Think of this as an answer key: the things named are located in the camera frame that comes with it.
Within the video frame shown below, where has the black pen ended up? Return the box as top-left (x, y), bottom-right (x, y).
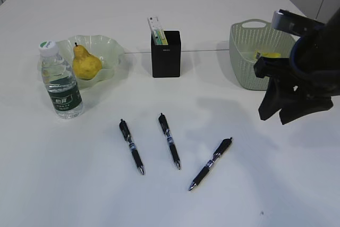
top-left (119, 119), bottom-right (145, 175)
top-left (158, 113), bottom-right (181, 170)
top-left (188, 137), bottom-right (233, 191)

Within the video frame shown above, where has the green plastic woven basket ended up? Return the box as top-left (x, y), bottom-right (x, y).
top-left (229, 19), bottom-right (295, 91)

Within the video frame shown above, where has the yellow utility knife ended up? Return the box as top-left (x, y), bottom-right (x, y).
top-left (158, 29), bottom-right (168, 45)

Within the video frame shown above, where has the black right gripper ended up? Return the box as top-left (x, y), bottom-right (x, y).
top-left (254, 57), bottom-right (333, 125)

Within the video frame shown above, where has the yellow pear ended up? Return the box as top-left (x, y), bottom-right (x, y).
top-left (72, 43), bottom-right (102, 80)

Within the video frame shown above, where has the clear water bottle green label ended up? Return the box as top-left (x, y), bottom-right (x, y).
top-left (39, 40), bottom-right (83, 119)

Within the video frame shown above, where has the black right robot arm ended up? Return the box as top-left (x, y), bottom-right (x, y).
top-left (253, 9), bottom-right (339, 124)

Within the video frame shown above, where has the clear plastic ruler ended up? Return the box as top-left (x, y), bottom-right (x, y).
top-left (148, 16), bottom-right (163, 36)

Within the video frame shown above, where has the teal utility knife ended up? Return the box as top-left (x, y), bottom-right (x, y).
top-left (151, 30), bottom-right (162, 45)

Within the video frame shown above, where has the yellow waste paper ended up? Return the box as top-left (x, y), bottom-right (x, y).
top-left (253, 50), bottom-right (281, 60)

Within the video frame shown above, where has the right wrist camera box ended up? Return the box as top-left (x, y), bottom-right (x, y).
top-left (271, 9), bottom-right (325, 37)

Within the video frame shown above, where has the green wavy glass plate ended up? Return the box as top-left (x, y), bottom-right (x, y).
top-left (56, 35), bottom-right (124, 89)

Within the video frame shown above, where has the black square pen holder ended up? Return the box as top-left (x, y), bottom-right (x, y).
top-left (151, 31), bottom-right (181, 78)

